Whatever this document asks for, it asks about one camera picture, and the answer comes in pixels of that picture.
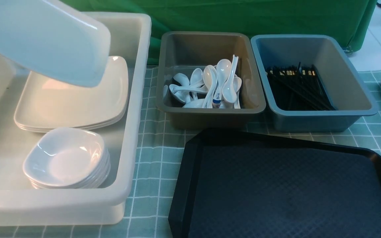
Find large white square plate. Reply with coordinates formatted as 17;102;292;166
0;0;111;87

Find pile of white spoons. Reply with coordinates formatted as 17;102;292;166
163;55;242;109

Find brown plastic bin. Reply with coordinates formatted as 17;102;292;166
156;31;267;130

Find black serving tray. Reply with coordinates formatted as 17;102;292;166
168;129;381;238

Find green checkered tablecloth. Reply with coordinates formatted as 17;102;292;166
0;67;381;238

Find pile of black chopsticks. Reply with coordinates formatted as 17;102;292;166
266;63;337;111

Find stack of white bowls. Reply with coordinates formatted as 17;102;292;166
22;128;111;189

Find stack of white square plates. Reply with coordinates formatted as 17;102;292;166
14;56;129;130

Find blue-grey plastic bin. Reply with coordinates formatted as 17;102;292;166
251;34;378;132

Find green backdrop cloth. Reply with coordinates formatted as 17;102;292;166
64;0;376;65

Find large white plastic tub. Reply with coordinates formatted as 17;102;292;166
0;12;151;226

